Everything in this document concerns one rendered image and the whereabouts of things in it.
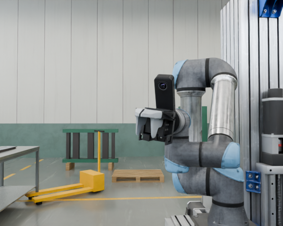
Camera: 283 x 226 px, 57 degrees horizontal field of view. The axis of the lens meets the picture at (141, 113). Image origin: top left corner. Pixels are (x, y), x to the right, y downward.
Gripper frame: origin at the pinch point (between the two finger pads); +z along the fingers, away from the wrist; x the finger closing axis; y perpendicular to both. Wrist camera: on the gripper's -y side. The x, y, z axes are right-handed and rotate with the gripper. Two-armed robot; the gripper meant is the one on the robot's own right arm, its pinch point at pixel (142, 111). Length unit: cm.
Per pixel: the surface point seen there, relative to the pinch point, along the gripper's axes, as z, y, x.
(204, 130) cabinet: -948, 60, 111
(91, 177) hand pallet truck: -393, 150, 241
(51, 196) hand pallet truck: -319, 174, 272
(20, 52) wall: -705, -146, 797
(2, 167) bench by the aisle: -304, 142, 377
